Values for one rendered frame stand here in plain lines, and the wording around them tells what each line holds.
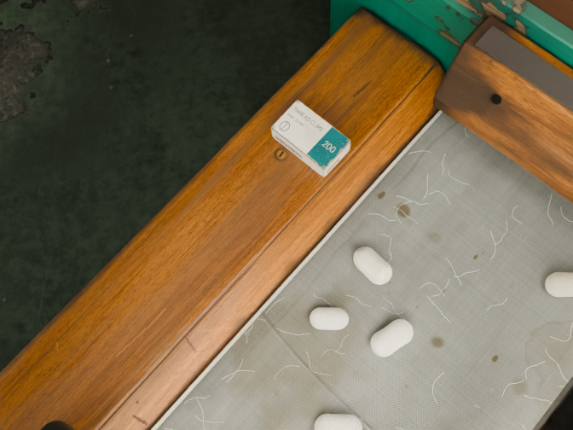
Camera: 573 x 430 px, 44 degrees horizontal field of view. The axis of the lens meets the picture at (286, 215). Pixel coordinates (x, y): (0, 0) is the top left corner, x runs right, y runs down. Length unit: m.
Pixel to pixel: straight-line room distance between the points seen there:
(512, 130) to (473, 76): 0.05
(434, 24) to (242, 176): 0.21
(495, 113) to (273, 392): 0.28
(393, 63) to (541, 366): 0.29
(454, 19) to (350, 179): 0.16
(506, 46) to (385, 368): 0.27
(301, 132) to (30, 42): 1.17
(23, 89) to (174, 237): 1.08
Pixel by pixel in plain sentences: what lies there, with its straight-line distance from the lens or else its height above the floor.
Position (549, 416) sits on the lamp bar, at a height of 1.06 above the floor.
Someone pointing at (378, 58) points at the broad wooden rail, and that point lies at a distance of 0.67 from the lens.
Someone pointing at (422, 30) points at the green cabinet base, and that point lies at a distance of 0.67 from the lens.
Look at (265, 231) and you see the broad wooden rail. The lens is 0.60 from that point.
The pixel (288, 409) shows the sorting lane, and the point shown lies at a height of 0.74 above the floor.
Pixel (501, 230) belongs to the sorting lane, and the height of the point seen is 0.74.
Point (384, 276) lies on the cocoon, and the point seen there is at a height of 0.76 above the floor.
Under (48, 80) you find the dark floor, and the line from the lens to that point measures 1.65.
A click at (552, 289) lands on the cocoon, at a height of 0.76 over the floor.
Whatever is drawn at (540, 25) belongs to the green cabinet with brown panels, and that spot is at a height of 0.87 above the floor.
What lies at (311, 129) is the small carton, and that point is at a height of 0.79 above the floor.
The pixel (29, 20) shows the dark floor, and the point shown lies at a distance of 1.74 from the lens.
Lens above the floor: 1.33
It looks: 71 degrees down
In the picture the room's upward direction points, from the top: 7 degrees counter-clockwise
